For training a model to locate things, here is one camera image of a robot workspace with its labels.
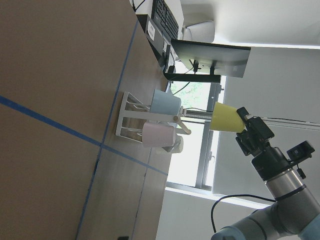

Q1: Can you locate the black computer monitor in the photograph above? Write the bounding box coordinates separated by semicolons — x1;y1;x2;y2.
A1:
164;39;251;83

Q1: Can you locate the white wire cup rack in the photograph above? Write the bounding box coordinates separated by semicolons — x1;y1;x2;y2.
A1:
115;92;192;137

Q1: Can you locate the black computer keyboard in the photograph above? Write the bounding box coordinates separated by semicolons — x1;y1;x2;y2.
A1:
151;0;179;41

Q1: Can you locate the pink plastic cup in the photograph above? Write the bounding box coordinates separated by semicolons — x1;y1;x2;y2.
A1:
142;122;176;148

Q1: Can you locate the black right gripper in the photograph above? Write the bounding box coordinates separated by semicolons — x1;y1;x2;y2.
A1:
235;107;291;179

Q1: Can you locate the yellow plastic cup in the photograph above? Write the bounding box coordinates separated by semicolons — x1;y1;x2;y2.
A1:
209;102;245;133

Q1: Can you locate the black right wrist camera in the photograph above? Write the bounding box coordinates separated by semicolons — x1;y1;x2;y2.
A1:
287;140;315;163

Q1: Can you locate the light blue cup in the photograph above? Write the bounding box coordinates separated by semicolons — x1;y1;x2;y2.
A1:
150;89;182;116

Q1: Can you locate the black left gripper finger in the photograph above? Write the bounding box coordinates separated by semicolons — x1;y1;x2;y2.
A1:
117;236;129;240

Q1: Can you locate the grey plastic cup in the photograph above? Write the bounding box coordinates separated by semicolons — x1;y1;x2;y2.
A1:
155;135;184;154

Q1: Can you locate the black labelled box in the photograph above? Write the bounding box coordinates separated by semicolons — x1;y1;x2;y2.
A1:
136;14;171;70

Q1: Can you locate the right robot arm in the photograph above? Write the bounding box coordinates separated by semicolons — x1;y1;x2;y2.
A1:
210;103;320;240

